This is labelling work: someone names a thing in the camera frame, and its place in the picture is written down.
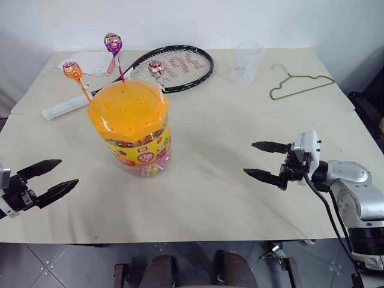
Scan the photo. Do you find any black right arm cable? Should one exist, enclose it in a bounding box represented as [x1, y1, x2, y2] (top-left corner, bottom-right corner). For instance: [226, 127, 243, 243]
[302, 173, 362, 272]

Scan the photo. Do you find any orange-lidded lollipop jar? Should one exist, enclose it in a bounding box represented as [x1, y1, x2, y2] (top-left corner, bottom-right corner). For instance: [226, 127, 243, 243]
[86, 79, 173, 178]

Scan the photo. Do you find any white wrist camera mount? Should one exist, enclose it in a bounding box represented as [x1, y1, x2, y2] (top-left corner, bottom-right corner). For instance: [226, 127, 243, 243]
[292, 129, 324, 181]
[0, 155, 19, 221]

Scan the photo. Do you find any green wire clothes hanger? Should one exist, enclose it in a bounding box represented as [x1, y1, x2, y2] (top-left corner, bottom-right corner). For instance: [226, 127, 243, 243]
[268, 63, 335, 101]

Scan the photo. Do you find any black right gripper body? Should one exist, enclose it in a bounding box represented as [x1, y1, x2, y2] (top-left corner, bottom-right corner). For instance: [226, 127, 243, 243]
[278, 143, 312, 191]

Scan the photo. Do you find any orange wrapped lollipop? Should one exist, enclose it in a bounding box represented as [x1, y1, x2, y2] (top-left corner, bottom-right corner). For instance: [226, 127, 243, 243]
[62, 61, 92, 104]

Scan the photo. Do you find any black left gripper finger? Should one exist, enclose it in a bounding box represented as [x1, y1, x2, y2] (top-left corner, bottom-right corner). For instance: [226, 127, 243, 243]
[37, 178, 80, 209]
[17, 159, 63, 188]

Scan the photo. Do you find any pink wrapped lollipop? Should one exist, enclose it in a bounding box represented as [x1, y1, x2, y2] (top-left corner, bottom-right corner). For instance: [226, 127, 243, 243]
[148, 61, 165, 104]

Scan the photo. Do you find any purple wrapped lollipop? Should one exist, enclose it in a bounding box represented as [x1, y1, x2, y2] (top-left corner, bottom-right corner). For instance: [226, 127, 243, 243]
[103, 32, 125, 83]

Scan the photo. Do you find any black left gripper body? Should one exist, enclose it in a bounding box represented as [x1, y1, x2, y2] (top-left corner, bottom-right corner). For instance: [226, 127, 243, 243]
[1, 172, 40, 212]

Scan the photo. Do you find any clear plastic cup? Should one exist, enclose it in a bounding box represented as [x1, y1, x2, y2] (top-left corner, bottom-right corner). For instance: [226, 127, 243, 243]
[230, 40, 265, 86]

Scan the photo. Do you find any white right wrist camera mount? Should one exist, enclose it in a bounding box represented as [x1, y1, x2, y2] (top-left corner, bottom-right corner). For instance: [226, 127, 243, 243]
[292, 129, 324, 181]

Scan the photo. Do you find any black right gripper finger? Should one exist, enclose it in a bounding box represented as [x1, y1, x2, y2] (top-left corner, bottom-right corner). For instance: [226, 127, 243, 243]
[243, 167, 282, 186]
[251, 141, 289, 155]

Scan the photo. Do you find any dark metal frame leg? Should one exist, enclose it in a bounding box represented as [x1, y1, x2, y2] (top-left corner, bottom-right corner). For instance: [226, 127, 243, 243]
[113, 262, 131, 288]
[280, 256, 302, 288]

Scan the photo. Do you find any dark brown rounded shape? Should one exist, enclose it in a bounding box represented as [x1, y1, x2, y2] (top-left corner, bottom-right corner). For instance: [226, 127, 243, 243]
[139, 254, 178, 288]
[213, 250, 259, 288]

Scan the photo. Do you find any black object beside table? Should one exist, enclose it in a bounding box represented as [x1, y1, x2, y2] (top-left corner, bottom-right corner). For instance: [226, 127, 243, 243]
[347, 68, 384, 141]

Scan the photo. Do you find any black white-handled tennis racket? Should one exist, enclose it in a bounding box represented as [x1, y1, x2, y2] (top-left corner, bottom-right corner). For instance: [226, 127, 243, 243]
[41, 44, 215, 121]

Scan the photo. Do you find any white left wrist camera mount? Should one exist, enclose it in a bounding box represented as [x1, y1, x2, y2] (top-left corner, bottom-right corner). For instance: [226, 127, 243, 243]
[0, 155, 19, 221]

